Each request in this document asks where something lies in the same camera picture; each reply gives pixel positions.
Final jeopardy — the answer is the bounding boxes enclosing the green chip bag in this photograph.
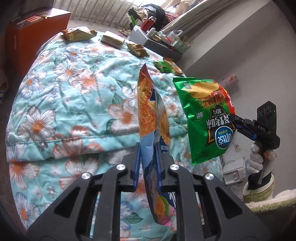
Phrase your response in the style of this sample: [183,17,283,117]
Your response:
[173,77,236,165]

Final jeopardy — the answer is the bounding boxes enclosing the orange blue chip bag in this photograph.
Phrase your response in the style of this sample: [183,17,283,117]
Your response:
[137,65,176,226]

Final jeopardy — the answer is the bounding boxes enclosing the green fleece sleeve forearm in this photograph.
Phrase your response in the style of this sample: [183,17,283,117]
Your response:
[243,174,295,213]

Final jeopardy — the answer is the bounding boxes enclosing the white gloved right hand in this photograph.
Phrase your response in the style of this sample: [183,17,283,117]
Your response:
[247,143,276,177]

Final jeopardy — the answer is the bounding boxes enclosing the white water dispenser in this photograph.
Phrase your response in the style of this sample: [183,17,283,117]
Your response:
[222,132,246,185]

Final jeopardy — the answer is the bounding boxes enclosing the rolled pink floral mat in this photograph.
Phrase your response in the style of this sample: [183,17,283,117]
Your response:
[219,73,239,88]

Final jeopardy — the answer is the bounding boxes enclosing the floral teal quilt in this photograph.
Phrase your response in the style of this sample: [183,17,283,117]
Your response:
[6,33,223,228]

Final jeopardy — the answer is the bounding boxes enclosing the green orange wrapper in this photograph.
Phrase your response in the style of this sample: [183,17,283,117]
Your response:
[154,57,184,76]

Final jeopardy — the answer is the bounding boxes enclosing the green plastic crate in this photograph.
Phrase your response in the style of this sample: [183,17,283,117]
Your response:
[173,40,190,55]

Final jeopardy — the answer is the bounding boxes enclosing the grey right curtain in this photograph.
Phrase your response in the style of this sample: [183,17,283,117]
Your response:
[161,0,237,43]

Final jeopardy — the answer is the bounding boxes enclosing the small gold wrapper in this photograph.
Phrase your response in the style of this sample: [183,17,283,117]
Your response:
[127,43,149,57]

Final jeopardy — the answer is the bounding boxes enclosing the flat tan snack box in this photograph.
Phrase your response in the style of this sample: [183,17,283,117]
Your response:
[101,31,125,49]

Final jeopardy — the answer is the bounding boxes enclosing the white box on cabinet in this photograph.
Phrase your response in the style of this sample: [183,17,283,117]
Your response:
[127,25,148,46]

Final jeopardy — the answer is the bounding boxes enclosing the red thermos bottle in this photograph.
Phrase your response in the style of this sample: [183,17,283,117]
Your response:
[140,16,157,32]

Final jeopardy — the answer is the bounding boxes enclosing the dark bag on cabinet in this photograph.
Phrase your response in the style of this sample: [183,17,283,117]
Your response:
[142,4,166,31]

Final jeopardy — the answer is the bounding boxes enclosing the gold snack bag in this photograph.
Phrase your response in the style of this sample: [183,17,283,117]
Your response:
[62,26,97,42]

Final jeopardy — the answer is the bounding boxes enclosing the metal balcony railing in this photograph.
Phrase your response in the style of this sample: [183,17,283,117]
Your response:
[53,0,137,28]

